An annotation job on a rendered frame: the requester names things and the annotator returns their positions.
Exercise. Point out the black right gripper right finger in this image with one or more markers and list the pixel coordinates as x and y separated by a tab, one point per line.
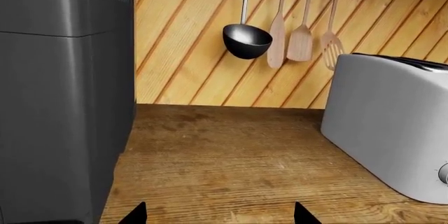
302	216

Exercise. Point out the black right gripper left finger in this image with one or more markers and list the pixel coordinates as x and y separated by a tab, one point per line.
138	216

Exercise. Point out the dark grey coffee machine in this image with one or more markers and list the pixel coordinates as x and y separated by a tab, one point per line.
59	95

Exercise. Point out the silver toaster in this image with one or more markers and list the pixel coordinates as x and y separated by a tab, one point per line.
388	127

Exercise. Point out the wooden flat spatula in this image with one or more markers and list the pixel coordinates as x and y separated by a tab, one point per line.
301	43

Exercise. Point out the wooden slotted spatula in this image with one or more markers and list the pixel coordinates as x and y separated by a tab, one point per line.
332	43

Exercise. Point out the wooden spoon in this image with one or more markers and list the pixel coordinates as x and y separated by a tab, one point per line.
277	40

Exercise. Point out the black metal ladle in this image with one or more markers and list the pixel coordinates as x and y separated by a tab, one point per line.
246	41

